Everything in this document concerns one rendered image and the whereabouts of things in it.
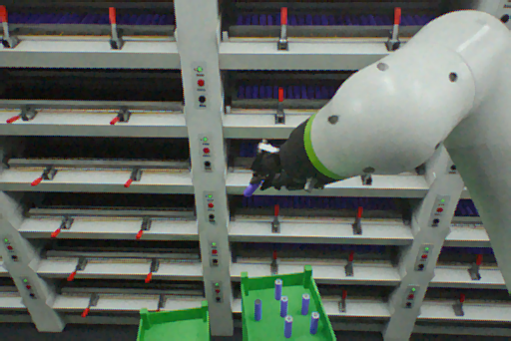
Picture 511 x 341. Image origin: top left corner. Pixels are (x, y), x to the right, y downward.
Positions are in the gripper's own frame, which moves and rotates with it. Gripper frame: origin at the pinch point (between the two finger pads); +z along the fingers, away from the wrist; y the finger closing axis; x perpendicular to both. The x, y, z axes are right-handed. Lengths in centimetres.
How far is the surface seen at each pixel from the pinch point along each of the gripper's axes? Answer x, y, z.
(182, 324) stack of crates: -37, 9, 53
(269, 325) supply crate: -25.7, 24.0, 26.2
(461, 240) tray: 21, 74, 23
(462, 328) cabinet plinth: 1, 113, 51
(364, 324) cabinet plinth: -13, 79, 64
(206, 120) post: 15.0, -15.0, 25.5
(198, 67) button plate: 22.8, -22.9, 16.8
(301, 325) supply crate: -22.4, 31.0, 23.5
